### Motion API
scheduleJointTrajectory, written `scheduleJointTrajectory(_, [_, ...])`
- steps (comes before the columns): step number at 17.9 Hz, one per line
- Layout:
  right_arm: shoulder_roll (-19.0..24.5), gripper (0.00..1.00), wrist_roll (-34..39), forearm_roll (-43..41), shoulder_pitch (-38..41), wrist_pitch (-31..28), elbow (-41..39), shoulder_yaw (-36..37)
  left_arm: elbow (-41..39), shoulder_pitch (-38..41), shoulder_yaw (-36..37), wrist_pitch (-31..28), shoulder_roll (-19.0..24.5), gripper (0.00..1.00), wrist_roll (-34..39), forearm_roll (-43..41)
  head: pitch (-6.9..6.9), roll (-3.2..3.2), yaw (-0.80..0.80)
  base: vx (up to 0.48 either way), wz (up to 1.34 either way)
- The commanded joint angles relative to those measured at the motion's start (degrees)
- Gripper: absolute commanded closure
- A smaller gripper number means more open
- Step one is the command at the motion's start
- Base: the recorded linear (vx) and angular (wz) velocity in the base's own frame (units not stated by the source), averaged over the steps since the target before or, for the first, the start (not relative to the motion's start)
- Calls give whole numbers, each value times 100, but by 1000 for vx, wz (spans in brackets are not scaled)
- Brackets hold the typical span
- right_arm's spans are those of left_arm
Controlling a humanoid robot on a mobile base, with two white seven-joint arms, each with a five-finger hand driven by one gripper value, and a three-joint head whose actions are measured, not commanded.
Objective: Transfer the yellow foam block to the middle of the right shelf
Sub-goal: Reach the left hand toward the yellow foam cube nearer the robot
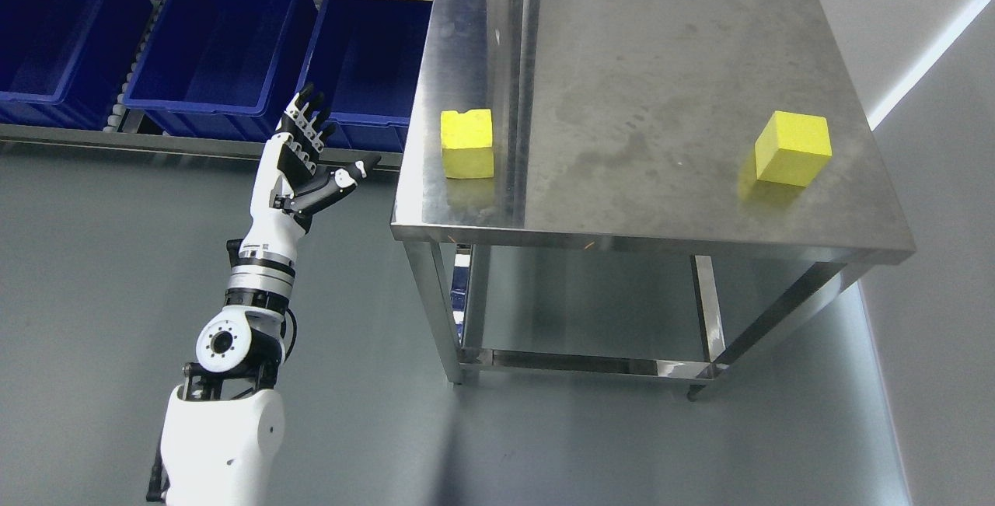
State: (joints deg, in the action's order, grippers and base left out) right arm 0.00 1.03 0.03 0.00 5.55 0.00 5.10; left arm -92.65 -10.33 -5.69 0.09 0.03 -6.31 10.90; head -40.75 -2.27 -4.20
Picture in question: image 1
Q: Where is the yellow foam block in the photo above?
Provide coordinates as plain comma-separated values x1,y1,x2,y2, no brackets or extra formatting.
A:
440,108,494,180
754,110,834,187

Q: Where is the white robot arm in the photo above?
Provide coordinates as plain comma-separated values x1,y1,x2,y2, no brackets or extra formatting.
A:
145,216,312,505

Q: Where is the stainless steel table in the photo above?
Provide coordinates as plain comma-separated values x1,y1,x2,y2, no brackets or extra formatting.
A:
391,0,916,401

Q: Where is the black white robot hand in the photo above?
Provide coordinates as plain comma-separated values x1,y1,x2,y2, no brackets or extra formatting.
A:
250,83,382,234

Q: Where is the blue plastic bin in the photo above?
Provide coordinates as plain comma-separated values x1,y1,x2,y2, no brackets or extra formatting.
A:
122,0,317,142
298,0,432,153
1,0,152,130

